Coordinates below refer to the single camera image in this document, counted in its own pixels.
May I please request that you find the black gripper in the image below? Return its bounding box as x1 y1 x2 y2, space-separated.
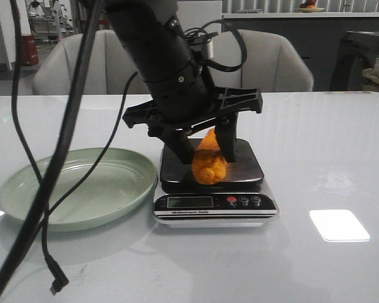
123 68 262 164

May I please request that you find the orange corn cob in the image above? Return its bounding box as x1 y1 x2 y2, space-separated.
191 129 227 185

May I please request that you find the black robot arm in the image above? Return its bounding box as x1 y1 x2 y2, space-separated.
105 1 262 164

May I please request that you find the black silver kitchen scale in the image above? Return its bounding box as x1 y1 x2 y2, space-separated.
153 139 279 228

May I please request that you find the pale green round plate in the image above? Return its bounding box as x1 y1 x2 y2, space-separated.
0 148 158 233

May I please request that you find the right grey upholstered chair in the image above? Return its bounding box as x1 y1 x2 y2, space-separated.
209 29 314 92

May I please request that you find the grey upholstered chair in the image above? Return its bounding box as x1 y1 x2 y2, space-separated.
32 30 136 95
209 29 314 92

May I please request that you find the left grey upholstered chair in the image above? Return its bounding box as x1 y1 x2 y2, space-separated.
32 30 136 95

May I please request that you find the white drawer cabinet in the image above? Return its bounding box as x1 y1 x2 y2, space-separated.
177 1 222 30

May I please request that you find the grey counter with white top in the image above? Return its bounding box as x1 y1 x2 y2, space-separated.
223 12 379 91

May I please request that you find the fruit bowl on counter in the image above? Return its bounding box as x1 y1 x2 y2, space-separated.
298 0 325 13

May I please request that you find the dark glossy side table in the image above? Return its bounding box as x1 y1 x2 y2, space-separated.
330 31 379 91

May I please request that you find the red bin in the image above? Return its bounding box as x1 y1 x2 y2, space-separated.
21 35 39 66

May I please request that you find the thick black foreground cable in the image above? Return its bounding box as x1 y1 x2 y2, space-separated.
0 0 105 303

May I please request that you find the thin black usb cable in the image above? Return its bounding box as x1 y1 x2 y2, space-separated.
8 0 139 296

